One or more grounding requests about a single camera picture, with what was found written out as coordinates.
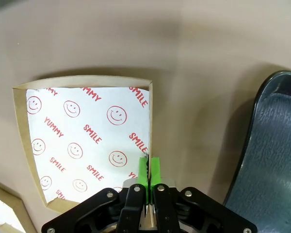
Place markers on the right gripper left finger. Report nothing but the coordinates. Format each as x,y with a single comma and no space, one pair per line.
133,206

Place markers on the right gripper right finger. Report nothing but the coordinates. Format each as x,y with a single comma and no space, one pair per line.
165,206

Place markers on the shallow brown cardboard box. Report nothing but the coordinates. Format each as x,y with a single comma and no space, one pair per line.
87,81
17,206

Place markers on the black textured serving tray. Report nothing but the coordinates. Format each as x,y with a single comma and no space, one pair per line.
269,157

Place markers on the white printed liner paper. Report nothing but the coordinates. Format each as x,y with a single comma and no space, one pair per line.
87,145
0,213

